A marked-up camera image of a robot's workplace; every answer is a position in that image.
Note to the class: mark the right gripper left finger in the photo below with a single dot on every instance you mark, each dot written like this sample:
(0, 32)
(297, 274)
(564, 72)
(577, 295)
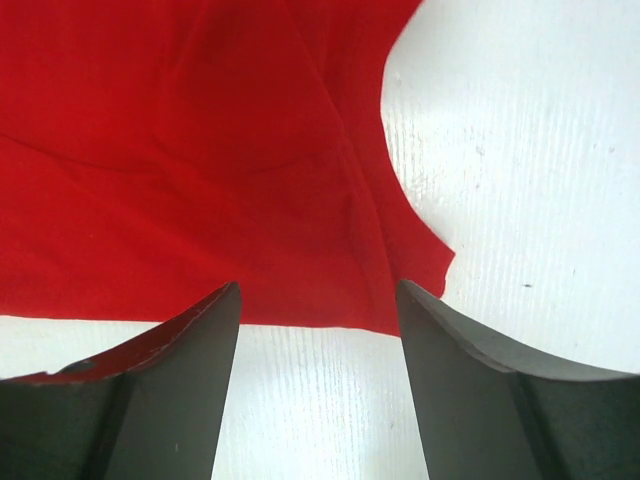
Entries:
(149, 408)

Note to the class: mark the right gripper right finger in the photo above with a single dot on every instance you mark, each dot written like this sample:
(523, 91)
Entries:
(491, 407)

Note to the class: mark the red t-shirt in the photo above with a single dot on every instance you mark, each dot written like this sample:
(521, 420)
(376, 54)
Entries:
(154, 151)

